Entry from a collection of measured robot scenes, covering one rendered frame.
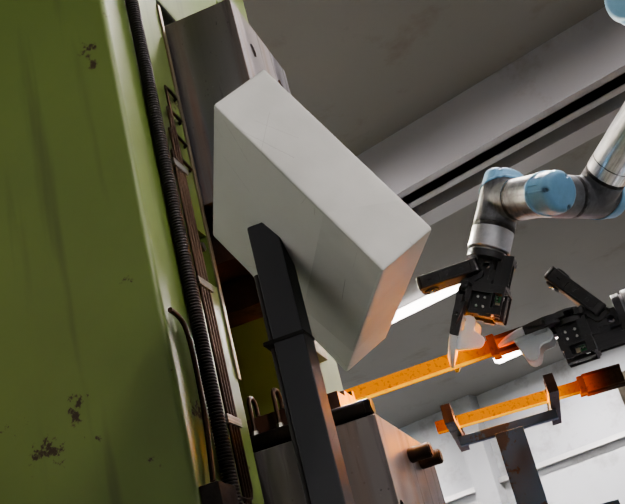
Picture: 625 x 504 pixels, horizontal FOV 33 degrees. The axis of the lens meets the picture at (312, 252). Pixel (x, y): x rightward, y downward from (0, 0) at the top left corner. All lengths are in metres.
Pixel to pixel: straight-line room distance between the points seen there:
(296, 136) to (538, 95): 5.18
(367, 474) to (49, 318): 0.54
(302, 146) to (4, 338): 0.65
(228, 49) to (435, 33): 4.05
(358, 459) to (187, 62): 0.82
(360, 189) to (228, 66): 0.84
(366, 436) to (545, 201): 0.48
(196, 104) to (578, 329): 0.79
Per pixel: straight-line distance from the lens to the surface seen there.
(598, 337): 1.79
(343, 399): 1.77
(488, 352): 1.81
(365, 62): 6.04
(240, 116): 1.22
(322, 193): 1.18
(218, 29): 2.04
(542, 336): 1.80
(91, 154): 1.69
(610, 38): 6.28
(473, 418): 2.26
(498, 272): 1.84
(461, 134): 6.53
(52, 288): 1.64
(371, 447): 1.68
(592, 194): 1.87
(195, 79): 2.00
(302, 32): 5.66
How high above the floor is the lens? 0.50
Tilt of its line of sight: 24 degrees up
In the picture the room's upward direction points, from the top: 15 degrees counter-clockwise
